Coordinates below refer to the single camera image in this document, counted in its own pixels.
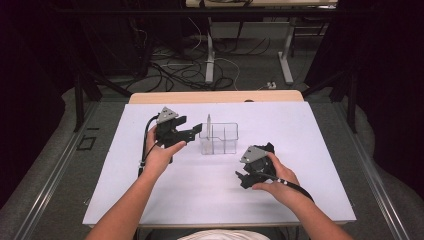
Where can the person's right hand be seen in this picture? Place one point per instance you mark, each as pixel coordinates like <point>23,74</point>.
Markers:
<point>283,190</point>

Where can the light wooden table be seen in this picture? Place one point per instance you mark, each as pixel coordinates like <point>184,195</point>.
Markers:
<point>200,97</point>

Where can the black horizontal frame bar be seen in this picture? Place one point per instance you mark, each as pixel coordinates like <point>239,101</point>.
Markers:
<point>166,11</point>

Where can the person's white shirt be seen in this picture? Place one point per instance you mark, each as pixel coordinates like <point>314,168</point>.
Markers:
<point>223,236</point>

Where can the person's left hand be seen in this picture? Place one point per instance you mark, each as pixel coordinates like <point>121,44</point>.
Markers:
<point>158,160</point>

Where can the white power plug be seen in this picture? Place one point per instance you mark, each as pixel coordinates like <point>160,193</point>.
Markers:
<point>271,85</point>

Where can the aluminium floor rail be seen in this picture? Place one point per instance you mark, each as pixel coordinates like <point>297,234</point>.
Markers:
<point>50,186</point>
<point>376,186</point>

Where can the background desk top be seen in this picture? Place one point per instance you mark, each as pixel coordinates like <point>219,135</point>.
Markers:
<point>266,3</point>

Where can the clear plastic divided container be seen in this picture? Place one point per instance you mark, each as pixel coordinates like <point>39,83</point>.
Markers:
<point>230,146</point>

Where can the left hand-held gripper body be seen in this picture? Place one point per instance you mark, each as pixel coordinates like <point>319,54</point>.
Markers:
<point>166,133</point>

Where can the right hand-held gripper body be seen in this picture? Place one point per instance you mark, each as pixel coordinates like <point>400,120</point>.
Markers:
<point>258,163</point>

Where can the white table cover sheet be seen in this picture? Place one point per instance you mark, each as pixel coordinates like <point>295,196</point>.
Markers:
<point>200,200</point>

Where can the white desk leg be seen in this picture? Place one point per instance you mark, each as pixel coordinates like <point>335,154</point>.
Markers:
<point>286,65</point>
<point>209,63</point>

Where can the black metal stand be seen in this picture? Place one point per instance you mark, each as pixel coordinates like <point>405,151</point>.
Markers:
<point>79,103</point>
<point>351,103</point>

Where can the silver pen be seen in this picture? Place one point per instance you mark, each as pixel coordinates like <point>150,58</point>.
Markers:
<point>208,125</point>

